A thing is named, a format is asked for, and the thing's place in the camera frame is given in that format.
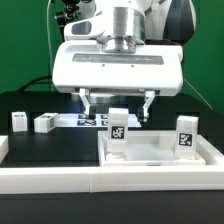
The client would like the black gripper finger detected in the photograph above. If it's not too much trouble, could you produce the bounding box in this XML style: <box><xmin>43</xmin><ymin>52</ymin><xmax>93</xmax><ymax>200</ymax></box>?
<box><xmin>138</xmin><ymin>91</ymin><xmax>155</xmax><ymax>121</ymax></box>
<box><xmin>79</xmin><ymin>88</ymin><xmax>96</xmax><ymax>119</ymax></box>

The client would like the white square table top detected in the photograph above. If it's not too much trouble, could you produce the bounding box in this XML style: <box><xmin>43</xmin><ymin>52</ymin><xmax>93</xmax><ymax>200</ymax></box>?
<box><xmin>98</xmin><ymin>131</ymin><xmax>224</xmax><ymax>166</ymax></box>

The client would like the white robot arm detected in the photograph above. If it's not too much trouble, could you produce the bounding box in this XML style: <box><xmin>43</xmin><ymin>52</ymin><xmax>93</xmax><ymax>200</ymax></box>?
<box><xmin>52</xmin><ymin>0</ymin><xmax>196</xmax><ymax>122</ymax></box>

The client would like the white sheet with tags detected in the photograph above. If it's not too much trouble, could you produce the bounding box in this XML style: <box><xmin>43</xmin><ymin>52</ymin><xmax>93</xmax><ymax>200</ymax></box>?
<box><xmin>56</xmin><ymin>113</ymin><xmax>141</xmax><ymax>127</ymax></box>

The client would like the white front fence bar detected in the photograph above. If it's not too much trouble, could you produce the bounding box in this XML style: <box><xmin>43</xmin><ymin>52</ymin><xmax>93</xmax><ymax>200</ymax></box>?
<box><xmin>0</xmin><ymin>165</ymin><xmax>224</xmax><ymax>194</ymax></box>

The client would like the white fence bar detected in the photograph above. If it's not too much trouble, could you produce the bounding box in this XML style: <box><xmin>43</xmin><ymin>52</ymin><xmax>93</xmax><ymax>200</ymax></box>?
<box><xmin>0</xmin><ymin>165</ymin><xmax>224</xmax><ymax>194</ymax></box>
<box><xmin>0</xmin><ymin>136</ymin><xmax>9</xmax><ymax>163</ymax></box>

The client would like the white left fence bar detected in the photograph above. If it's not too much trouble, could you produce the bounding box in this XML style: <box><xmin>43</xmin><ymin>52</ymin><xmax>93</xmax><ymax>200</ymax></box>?
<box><xmin>0</xmin><ymin>136</ymin><xmax>9</xmax><ymax>163</ymax></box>

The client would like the black cable bundle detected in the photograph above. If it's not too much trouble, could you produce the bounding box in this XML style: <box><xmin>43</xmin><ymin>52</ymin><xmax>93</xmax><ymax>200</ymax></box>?
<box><xmin>17</xmin><ymin>74</ymin><xmax>56</xmax><ymax>93</ymax></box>

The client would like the thin white cable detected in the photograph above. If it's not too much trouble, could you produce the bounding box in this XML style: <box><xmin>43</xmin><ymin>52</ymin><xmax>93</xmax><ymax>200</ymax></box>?
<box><xmin>46</xmin><ymin>0</ymin><xmax>55</xmax><ymax>92</ymax></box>

